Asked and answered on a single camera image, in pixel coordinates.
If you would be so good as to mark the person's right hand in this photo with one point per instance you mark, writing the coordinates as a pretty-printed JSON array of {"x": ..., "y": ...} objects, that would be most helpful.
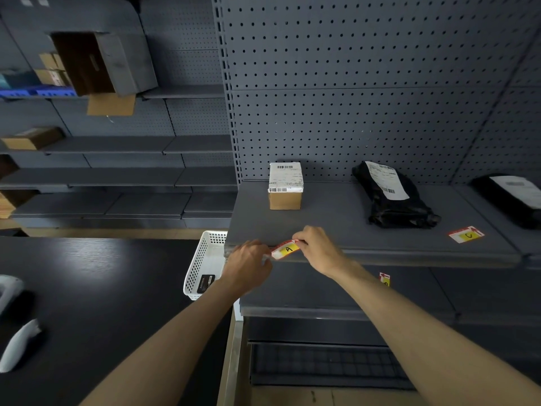
[{"x": 321, "y": 251}]

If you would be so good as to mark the person's left hand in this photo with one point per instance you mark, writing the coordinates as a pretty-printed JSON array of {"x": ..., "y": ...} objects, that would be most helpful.
[{"x": 243, "y": 270}]

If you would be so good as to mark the person's left fingers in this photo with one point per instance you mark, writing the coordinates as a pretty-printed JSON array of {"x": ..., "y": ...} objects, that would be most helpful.
[{"x": 263, "y": 257}]

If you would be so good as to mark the person's right fingers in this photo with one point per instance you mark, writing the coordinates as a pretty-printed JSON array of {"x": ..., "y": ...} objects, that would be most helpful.
[{"x": 302, "y": 237}]

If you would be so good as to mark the red yellow white label card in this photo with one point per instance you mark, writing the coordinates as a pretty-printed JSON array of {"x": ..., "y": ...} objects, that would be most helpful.
[
  {"x": 285, "y": 249},
  {"x": 466, "y": 235}
]

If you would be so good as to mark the person's right forearm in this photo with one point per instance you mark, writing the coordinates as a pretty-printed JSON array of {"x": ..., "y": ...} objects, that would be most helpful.
[{"x": 427, "y": 338}]

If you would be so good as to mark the person's left forearm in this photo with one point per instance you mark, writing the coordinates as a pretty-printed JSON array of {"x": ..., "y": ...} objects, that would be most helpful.
[{"x": 169, "y": 350}]

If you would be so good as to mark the small cardboard box white label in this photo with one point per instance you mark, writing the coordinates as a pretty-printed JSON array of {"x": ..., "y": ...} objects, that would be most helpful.
[{"x": 285, "y": 185}]

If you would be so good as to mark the white perforated plastic basket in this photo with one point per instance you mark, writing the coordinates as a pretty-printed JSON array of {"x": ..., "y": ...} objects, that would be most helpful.
[{"x": 203, "y": 266}]

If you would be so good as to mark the small black card packet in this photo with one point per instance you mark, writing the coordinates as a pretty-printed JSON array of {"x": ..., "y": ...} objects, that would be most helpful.
[{"x": 206, "y": 283}]

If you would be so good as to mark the small red yellow shelf tag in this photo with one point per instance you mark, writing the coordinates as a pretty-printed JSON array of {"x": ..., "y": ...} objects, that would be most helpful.
[{"x": 384, "y": 279}]

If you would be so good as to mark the black poly bag parcel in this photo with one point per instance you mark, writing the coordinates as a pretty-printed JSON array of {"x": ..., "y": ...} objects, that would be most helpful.
[
  {"x": 391, "y": 198},
  {"x": 511, "y": 198}
]

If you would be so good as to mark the grey pegboard shelving unit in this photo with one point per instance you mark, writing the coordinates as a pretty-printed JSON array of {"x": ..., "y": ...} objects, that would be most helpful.
[{"x": 380, "y": 101}]

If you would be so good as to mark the grey background shelving unit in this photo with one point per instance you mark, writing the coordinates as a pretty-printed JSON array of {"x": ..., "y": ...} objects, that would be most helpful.
[{"x": 126, "y": 164}]

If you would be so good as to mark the large open cardboard box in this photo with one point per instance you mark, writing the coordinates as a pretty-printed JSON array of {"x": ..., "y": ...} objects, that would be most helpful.
[{"x": 103, "y": 65}]

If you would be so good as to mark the light brown cardboard box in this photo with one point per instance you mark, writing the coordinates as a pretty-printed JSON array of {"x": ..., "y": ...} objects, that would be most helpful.
[{"x": 12, "y": 202}]

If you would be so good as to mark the white handheld device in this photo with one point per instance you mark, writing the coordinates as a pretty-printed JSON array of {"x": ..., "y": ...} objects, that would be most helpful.
[
  {"x": 8, "y": 291},
  {"x": 19, "y": 345}
]

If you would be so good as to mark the flat brown cardboard box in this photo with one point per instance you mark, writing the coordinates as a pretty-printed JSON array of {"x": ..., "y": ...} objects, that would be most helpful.
[{"x": 31, "y": 138}]

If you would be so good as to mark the dark brown cardboard box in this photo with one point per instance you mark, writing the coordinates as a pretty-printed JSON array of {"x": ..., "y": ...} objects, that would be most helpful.
[{"x": 7, "y": 165}]

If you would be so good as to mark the small tan cardboard box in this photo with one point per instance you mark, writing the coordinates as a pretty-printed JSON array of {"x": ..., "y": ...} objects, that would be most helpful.
[
  {"x": 51, "y": 77},
  {"x": 51, "y": 61}
]

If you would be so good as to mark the blue plastic bin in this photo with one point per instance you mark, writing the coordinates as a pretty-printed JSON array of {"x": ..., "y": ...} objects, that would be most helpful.
[{"x": 38, "y": 92}]

